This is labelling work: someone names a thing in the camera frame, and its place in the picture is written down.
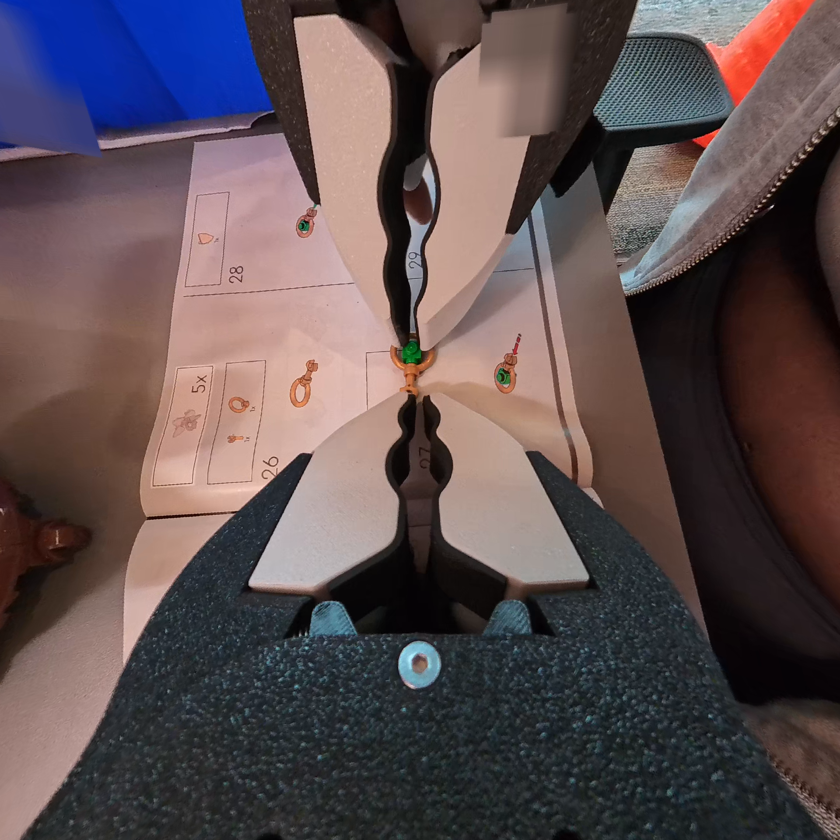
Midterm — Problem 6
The gold toy ring piece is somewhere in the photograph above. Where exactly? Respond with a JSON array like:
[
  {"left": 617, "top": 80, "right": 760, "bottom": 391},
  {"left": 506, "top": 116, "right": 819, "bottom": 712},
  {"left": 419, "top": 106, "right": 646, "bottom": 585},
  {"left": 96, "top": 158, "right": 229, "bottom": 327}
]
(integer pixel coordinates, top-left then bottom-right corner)
[{"left": 389, "top": 341, "right": 435, "bottom": 396}]

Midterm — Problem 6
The orange cone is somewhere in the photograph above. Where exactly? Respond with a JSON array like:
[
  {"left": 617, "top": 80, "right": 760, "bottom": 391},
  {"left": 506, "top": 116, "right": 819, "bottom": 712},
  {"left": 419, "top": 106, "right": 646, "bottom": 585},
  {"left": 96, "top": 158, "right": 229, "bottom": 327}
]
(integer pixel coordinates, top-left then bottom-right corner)
[{"left": 692, "top": 0, "right": 815, "bottom": 150}]

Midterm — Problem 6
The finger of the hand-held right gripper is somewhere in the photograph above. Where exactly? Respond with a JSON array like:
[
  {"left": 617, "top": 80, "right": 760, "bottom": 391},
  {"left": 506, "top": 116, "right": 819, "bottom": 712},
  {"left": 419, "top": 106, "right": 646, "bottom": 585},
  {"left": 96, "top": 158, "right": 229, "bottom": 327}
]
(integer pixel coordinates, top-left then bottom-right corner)
[
  {"left": 415, "top": 45, "right": 547, "bottom": 347},
  {"left": 292, "top": 12, "right": 434, "bottom": 349}
]

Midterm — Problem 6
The blue sheet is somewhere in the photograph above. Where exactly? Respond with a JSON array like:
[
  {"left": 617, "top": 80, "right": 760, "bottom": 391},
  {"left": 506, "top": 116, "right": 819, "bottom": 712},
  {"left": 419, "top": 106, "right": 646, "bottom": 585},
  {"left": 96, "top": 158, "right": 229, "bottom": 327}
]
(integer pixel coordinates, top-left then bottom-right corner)
[{"left": 0, "top": 0, "right": 274, "bottom": 158}]

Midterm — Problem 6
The brown plastic pot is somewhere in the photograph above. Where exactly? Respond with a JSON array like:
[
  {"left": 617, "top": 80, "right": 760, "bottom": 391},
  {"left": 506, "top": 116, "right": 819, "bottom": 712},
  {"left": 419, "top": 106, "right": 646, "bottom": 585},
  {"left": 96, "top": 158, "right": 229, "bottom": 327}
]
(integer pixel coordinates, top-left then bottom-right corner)
[{"left": 0, "top": 478, "right": 93, "bottom": 632}]

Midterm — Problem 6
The person's dark garment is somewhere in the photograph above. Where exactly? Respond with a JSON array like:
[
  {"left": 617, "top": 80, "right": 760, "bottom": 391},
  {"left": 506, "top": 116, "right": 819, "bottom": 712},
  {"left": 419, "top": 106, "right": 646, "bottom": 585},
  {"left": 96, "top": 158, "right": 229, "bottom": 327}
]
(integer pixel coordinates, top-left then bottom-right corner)
[{"left": 626, "top": 223, "right": 840, "bottom": 707}]

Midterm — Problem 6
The person's right hand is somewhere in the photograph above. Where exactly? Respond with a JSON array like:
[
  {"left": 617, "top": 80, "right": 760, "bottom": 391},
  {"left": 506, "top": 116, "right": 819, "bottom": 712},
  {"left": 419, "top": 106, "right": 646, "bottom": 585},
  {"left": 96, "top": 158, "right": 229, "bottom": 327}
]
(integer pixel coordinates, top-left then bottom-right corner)
[{"left": 402, "top": 157, "right": 435, "bottom": 224}]

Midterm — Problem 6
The white paper sheet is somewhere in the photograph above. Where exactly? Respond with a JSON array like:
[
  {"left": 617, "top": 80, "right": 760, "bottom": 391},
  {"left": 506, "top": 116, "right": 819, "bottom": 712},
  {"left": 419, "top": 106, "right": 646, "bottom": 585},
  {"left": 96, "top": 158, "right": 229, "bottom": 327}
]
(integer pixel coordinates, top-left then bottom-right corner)
[{"left": 0, "top": 112, "right": 278, "bottom": 163}]

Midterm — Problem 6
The white instruction booklet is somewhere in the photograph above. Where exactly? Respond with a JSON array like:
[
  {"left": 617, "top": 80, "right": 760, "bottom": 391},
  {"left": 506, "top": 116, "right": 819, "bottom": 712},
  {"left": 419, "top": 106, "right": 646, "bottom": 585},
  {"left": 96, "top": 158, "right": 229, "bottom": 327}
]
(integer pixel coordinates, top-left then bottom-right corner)
[{"left": 123, "top": 134, "right": 603, "bottom": 664}]

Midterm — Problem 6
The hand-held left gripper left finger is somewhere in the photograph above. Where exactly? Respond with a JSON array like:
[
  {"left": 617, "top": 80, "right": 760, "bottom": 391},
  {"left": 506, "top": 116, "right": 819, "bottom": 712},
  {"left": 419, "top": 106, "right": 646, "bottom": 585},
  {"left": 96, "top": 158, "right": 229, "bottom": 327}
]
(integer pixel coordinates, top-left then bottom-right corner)
[{"left": 247, "top": 392, "right": 419, "bottom": 622}]

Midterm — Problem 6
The grey desk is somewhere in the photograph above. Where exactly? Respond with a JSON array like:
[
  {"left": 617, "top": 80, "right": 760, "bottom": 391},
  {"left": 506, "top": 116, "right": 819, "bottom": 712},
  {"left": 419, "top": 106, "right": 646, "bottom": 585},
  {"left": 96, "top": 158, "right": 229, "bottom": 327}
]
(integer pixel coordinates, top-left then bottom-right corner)
[{"left": 0, "top": 131, "right": 713, "bottom": 840}]

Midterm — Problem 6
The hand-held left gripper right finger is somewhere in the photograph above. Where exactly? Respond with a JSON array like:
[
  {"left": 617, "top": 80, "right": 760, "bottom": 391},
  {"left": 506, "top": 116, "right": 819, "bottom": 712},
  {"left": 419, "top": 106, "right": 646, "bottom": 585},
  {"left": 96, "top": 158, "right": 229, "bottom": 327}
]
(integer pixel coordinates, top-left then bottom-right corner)
[{"left": 422, "top": 392, "right": 592, "bottom": 622}]

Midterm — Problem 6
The person in grey jacket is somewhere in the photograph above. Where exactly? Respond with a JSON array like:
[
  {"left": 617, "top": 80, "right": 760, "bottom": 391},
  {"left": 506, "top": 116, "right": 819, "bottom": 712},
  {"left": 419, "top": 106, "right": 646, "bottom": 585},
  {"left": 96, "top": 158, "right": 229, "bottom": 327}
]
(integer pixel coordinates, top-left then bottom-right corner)
[{"left": 620, "top": 0, "right": 840, "bottom": 840}]

